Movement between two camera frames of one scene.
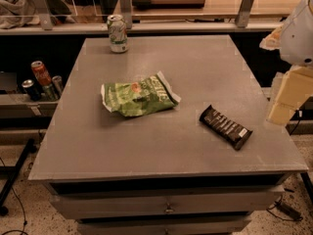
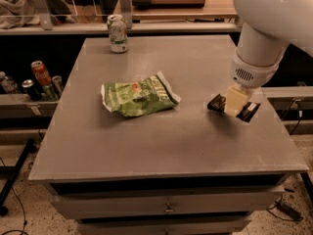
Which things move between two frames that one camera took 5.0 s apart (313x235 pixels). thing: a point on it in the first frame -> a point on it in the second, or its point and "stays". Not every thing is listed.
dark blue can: [32, 90] stays
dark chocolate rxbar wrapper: [225, 126] -> [245, 114]
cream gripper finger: [296, 88] -> [250, 75]
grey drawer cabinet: [164, 135] stays
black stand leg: [14, 170] stays
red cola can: [40, 72] stays
